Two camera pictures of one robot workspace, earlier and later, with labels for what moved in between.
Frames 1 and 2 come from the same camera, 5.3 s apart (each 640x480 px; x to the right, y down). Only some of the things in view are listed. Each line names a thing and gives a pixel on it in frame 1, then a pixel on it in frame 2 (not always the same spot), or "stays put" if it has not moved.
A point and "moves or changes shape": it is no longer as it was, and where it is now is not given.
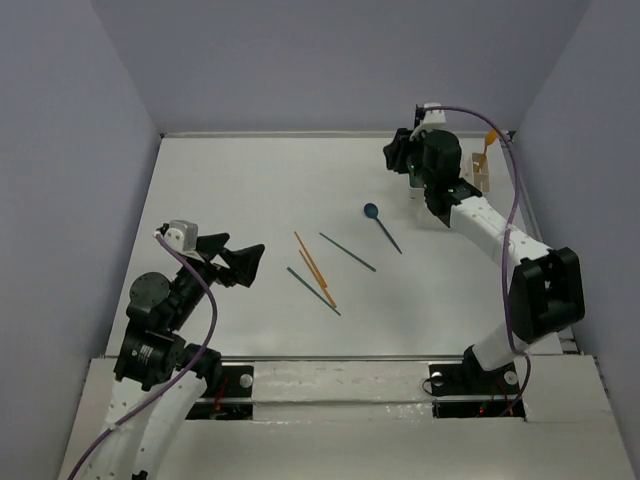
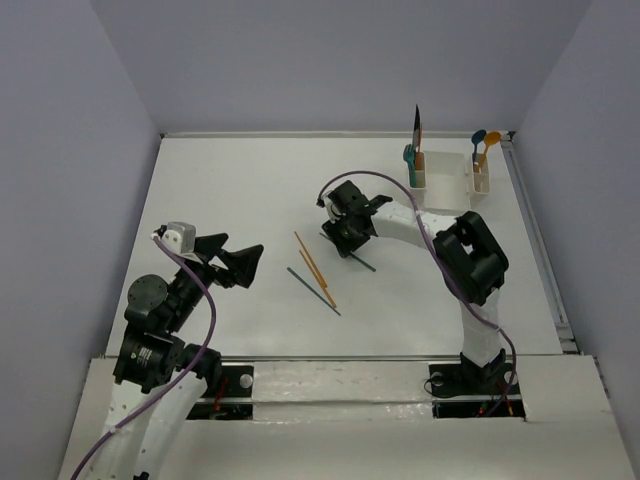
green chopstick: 348,252 stays put
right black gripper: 398,151 -> 343,246
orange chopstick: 310,260 stays put
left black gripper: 213,265 stays put
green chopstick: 332,307 stays put
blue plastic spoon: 372,211 moves or changes shape
